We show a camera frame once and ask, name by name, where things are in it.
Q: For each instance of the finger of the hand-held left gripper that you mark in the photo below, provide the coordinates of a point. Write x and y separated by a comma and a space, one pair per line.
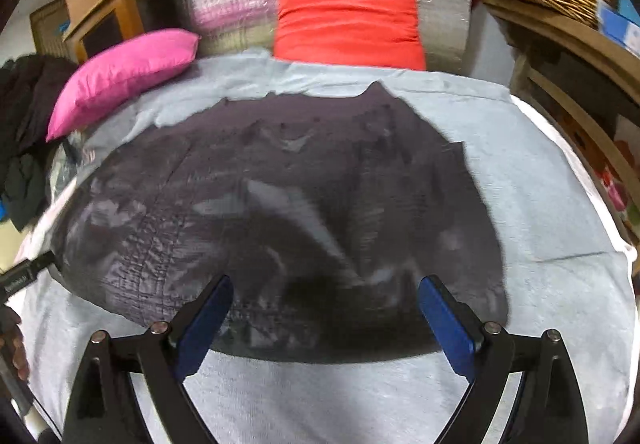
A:
44, 260

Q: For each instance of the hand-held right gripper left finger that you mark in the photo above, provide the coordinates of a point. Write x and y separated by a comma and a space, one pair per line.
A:
200, 324

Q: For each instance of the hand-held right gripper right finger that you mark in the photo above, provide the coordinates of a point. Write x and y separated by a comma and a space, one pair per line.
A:
445, 324

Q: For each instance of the dark puffer jacket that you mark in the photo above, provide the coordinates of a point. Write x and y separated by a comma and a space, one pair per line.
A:
280, 224

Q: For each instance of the pile of dark clothes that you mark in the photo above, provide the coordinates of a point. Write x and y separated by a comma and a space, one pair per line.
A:
25, 123

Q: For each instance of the person's left hand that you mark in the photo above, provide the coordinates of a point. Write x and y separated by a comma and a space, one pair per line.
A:
14, 344

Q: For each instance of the clear plastic bag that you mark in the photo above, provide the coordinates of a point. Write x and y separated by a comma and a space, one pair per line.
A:
62, 168

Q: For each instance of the grey blanket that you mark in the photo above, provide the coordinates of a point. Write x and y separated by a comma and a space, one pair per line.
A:
540, 204

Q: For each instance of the pink pillow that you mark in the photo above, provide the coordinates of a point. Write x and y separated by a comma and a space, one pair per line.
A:
120, 73

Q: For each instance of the white mattress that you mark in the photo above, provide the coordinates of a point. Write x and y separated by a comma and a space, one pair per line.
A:
550, 123

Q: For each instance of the wooden shelf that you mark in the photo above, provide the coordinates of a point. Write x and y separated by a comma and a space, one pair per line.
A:
575, 73

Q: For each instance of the red pillow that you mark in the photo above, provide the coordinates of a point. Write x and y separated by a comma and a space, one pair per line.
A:
350, 18

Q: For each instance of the blue box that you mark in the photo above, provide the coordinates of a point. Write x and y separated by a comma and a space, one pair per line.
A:
620, 18

